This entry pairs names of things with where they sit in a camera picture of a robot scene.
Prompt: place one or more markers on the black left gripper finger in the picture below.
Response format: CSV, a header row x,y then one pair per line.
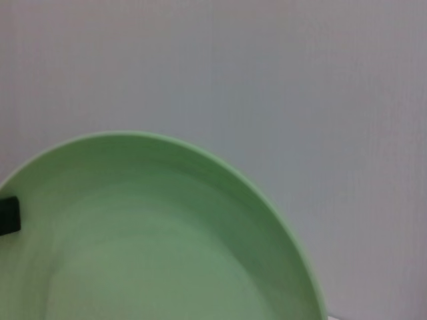
x,y
9,216

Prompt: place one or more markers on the green round plate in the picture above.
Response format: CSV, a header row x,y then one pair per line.
x,y
150,240

